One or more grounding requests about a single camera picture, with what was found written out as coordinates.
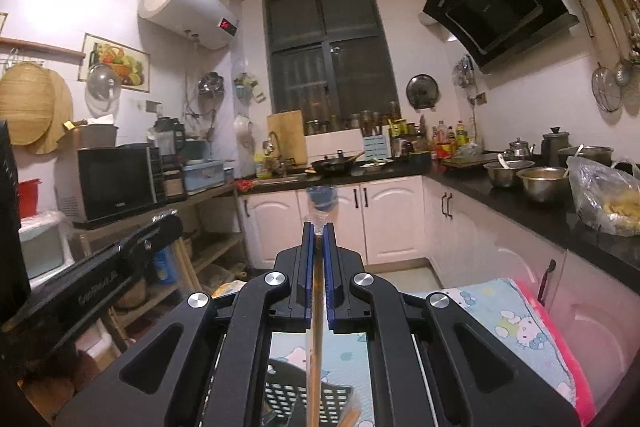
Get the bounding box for grey-green grid utensil holder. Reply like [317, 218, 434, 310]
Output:
[265, 357, 353, 427]

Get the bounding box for steel teapot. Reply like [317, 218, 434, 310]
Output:
[502, 138, 536, 160]

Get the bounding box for round bamboo tray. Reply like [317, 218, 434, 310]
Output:
[0, 62, 56, 146]

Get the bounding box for blue bottle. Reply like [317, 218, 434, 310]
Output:
[154, 247, 178, 285]

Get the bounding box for glass pot lid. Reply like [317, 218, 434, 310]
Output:
[86, 63, 122, 102]

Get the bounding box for white toaster oven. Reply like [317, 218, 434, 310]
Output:
[20, 212, 68, 280]

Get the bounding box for wooden cutting board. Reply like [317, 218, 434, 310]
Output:
[266, 109, 307, 165]

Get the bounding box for green wall organizer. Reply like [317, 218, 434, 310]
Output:
[235, 73, 266, 102]

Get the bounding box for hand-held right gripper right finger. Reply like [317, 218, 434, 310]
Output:
[322, 223, 583, 427]

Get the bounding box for round wooden board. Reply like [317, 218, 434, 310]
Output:
[27, 68, 75, 155]

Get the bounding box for cartoon cat printed blanket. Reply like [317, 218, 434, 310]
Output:
[267, 279, 578, 427]

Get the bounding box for steel kitchen faucet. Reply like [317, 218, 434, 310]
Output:
[267, 132, 286, 168]

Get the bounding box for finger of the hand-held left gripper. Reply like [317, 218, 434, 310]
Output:
[118, 211, 182, 260]

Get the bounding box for black wok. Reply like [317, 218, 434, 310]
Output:
[311, 149, 366, 175]

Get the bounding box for pale blue plastic box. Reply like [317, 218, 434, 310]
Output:
[182, 159, 226, 195]

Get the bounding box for clear plastic bag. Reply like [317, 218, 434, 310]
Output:
[566, 156, 640, 237]

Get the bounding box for framed fruit picture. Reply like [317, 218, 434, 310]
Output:
[81, 33, 151, 94]

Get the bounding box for wooden wall shelf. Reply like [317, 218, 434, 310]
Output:
[0, 37, 87, 58]

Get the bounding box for pink blanket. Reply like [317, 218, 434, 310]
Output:
[515, 279, 601, 425]

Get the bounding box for large steel pot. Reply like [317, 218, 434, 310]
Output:
[557, 146, 615, 170]

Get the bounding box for hanging steel ladle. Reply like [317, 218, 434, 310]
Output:
[607, 0, 633, 88]

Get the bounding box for wooden shelf rack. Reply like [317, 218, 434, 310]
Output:
[75, 184, 246, 348]

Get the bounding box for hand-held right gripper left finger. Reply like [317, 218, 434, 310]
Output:
[52, 222, 317, 427]

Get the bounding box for black kettle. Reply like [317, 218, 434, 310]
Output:
[541, 127, 572, 168]

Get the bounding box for dark serving tray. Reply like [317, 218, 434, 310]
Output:
[442, 152, 506, 168]

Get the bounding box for hanging steel bowls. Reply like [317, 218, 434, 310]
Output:
[197, 71, 223, 96]

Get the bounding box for black microwave oven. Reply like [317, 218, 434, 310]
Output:
[55, 146, 166, 224]

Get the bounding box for white knife block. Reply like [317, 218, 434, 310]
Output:
[362, 125, 393, 160]

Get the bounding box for large steel bowl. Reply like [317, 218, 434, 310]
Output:
[515, 167, 571, 202]

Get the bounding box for row of glass jars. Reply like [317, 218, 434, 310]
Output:
[305, 102, 401, 132]

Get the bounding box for dark framed window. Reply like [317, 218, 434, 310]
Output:
[262, 0, 403, 132]

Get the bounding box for hanging mesh strainer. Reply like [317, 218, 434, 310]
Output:
[592, 63, 622, 112]

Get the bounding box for black round wall lid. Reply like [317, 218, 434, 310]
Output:
[406, 74, 441, 110]

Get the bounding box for group of seasoning bottles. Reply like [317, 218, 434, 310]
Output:
[390, 117, 481, 160]

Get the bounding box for hanging cleaver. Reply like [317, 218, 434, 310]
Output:
[581, 0, 596, 38]

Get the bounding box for grey metal pot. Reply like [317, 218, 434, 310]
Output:
[57, 119, 120, 150]

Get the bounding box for small steel bowl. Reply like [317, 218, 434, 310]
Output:
[482, 160, 535, 188]

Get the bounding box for red plastic bucket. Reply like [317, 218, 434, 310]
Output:
[17, 178, 41, 219]

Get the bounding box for white cylindrical water heater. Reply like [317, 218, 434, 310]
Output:
[137, 0, 240, 50]

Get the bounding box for bamboo chopsticks pair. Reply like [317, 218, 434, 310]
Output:
[304, 217, 332, 427]

